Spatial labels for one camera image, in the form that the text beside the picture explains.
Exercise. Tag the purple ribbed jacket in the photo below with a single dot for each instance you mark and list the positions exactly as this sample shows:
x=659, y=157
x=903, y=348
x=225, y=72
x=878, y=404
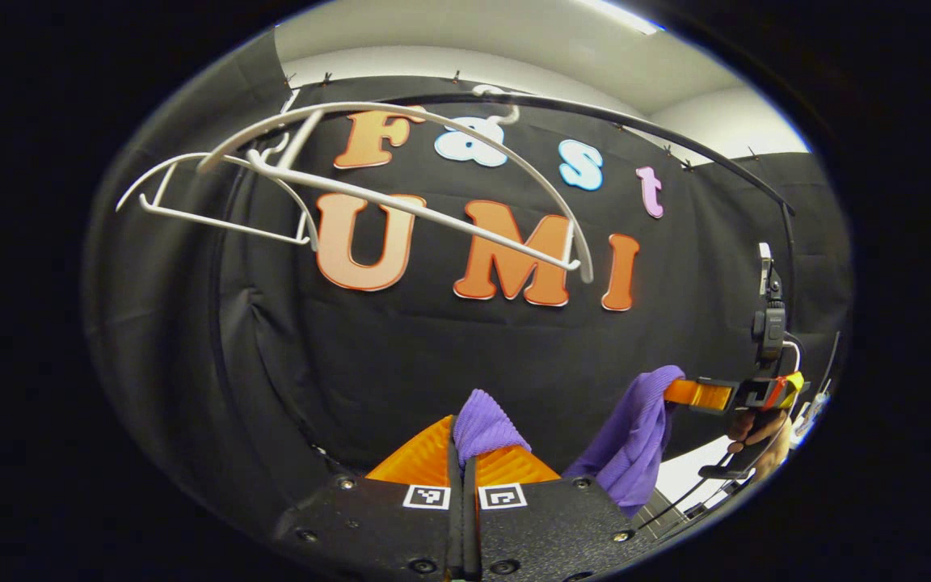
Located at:
x=635, y=436

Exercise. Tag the white clothes hanger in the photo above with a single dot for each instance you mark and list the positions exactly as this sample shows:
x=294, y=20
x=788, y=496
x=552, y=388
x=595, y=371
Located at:
x=352, y=191
x=215, y=221

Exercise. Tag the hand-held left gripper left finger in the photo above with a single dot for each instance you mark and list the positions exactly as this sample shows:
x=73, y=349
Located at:
x=377, y=525

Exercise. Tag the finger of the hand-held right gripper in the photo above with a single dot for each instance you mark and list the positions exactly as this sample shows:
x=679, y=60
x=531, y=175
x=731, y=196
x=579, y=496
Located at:
x=700, y=394

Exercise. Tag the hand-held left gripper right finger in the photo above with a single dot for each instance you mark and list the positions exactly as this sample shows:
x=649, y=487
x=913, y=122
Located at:
x=546, y=525

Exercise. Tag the black backdrop cloth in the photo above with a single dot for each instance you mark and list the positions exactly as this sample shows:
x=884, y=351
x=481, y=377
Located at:
x=433, y=364

